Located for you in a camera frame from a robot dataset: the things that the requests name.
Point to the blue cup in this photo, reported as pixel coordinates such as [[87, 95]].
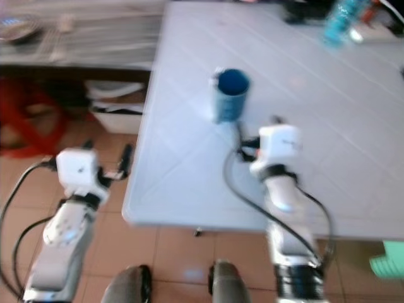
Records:
[[230, 96]]

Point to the green plastic object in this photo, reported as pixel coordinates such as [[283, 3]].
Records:
[[388, 260]]

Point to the robot leg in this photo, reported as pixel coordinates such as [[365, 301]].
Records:
[[127, 287], [233, 284]]

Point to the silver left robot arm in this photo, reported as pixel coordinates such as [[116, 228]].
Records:
[[60, 243]]

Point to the grey counter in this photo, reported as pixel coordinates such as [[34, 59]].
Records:
[[101, 38]]

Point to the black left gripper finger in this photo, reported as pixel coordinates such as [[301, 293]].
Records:
[[127, 158]]

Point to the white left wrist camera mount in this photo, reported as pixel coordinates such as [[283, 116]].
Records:
[[79, 169]]

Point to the robot left leg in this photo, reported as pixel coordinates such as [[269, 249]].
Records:
[[127, 287]]

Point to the teal plastic water bottle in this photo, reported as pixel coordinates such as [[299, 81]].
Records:
[[344, 20]]

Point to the black object on table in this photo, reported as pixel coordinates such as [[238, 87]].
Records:
[[306, 9]]

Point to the orange object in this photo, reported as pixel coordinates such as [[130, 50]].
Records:
[[377, 16]]

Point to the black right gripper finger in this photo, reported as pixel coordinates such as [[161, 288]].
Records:
[[239, 132]]

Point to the robot right leg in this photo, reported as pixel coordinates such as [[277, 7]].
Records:
[[233, 284]]

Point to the white plastic bin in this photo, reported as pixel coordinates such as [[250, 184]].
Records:
[[120, 115]]

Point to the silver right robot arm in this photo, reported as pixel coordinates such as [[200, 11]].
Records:
[[293, 221]]

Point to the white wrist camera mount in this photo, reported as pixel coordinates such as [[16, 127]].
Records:
[[281, 142], [79, 169]]

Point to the round metal dish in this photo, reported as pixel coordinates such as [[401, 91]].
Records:
[[20, 29]]

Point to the red plastic stool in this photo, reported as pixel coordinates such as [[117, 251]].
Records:
[[22, 117]]

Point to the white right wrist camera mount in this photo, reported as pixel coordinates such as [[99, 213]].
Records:
[[281, 142]]

